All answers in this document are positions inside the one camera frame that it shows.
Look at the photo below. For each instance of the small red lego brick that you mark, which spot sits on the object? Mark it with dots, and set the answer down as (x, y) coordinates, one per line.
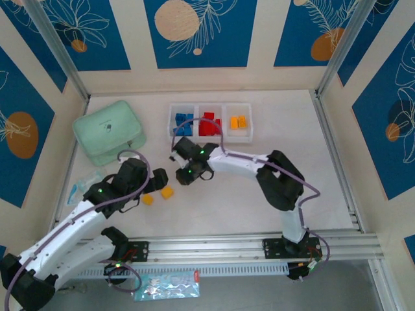
(218, 123)

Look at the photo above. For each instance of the curved yellow lego piece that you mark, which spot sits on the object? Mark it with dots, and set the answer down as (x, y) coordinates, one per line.
(234, 122)

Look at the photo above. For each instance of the yellow studded lego brick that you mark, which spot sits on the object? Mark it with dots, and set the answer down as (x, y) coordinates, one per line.
(242, 122)

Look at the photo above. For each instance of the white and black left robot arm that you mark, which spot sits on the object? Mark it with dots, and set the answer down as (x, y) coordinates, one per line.
(58, 236)

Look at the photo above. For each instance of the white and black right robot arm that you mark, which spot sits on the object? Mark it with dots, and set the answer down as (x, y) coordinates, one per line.
(240, 166)

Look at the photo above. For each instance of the clear plastic bag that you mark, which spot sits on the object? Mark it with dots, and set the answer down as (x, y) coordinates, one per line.
(87, 181)

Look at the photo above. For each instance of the white three-compartment container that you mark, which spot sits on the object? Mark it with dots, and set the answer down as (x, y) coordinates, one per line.
(227, 137)

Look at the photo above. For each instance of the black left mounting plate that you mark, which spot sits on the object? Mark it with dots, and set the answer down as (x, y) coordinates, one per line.
(141, 249)

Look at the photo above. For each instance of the black mounting plate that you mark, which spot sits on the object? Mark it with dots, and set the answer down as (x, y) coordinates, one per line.
(141, 249)
(272, 247)

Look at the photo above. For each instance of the mint green zipper pouch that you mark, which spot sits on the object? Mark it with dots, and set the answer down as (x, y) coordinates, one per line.
(107, 129)

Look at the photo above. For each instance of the black left controller box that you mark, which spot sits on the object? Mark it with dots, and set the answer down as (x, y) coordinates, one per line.
(116, 273)

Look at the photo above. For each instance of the black controller box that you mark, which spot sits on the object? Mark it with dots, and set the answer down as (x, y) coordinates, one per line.
(301, 270)
(116, 273)

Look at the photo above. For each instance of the colourful printed packet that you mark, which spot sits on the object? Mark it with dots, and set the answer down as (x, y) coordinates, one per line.
(168, 286)

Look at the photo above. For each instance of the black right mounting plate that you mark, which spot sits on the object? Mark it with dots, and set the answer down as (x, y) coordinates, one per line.
(272, 247)

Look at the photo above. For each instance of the black right controller box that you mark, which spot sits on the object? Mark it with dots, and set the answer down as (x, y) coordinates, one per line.
(301, 270)

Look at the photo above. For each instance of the aluminum front rail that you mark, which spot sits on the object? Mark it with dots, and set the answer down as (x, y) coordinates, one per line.
(210, 246)

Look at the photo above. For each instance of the blue floral wall panel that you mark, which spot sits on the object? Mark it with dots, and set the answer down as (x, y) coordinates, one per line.
(19, 107)
(304, 32)
(389, 145)
(201, 48)
(97, 42)

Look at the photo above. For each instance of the aluminum side rail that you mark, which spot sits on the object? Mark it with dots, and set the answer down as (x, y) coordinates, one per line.
(337, 162)

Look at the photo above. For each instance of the aluminum frame post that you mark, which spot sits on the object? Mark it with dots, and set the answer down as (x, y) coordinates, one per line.
(55, 48)
(343, 48)

